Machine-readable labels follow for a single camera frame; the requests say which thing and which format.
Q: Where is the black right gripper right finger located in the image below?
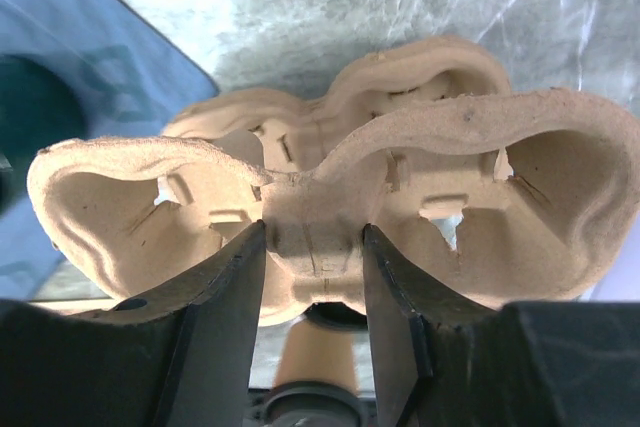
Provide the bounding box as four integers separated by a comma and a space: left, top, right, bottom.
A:
363, 225, 639, 426

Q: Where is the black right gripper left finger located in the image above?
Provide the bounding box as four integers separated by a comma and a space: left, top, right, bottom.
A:
1, 222, 266, 426

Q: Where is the brown paper coffee cup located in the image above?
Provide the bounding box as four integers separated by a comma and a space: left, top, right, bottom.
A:
273, 319, 359, 394

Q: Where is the brown pulp cup carrier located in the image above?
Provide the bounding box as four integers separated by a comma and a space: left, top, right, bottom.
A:
27, 89, 639, 325

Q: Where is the black plastic cup lid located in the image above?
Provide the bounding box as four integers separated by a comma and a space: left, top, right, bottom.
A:
264, 381, 368, 427

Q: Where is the blue letter print cloth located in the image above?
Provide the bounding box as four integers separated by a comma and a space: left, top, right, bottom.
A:
1, 0, 218, 300

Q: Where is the dark green mug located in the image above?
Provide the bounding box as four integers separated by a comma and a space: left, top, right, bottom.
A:
1, 55, 88, 210

